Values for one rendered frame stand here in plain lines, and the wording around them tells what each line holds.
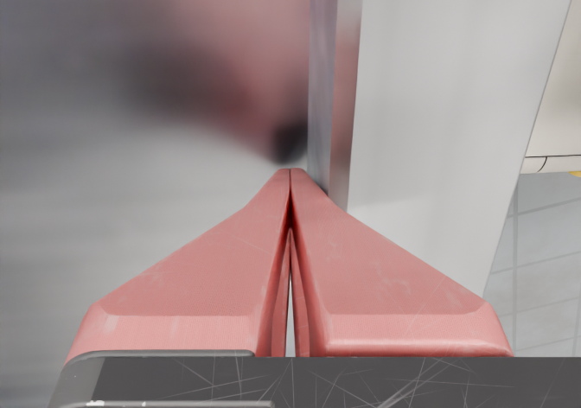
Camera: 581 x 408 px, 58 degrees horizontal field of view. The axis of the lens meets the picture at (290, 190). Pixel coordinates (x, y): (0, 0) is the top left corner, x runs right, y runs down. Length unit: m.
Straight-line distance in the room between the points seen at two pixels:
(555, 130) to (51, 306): 0.89
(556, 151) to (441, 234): 0.85
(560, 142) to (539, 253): 0.66
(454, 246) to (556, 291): 1.59
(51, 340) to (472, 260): 0.14
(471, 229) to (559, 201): 1.34
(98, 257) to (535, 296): 1.64
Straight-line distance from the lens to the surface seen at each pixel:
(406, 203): 0.16
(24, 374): 0.21
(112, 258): 0.16
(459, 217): 0.17
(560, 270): 1.70
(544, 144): 0.99
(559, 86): 0.94
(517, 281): 1.66
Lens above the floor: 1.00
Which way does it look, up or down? 54 degrees down
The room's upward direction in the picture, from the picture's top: 171 degrees clockwise
